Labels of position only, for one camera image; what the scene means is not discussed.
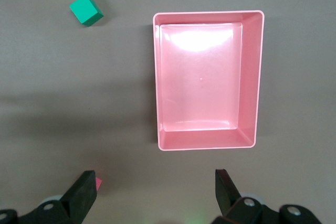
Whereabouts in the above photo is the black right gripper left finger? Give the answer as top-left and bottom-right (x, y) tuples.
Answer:
(0, 170), (99, 224)

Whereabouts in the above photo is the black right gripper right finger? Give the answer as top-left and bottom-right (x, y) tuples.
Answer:
(212, 168), (322, 224)

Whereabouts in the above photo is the pink plastic bin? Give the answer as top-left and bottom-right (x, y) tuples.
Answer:
(152, 10), (265, 152)

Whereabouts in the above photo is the brown table mat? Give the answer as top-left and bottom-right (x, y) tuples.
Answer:
(0, 0), (336, 224)

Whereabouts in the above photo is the green foam cube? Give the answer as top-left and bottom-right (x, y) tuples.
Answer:
(69, 0), (105, 28)

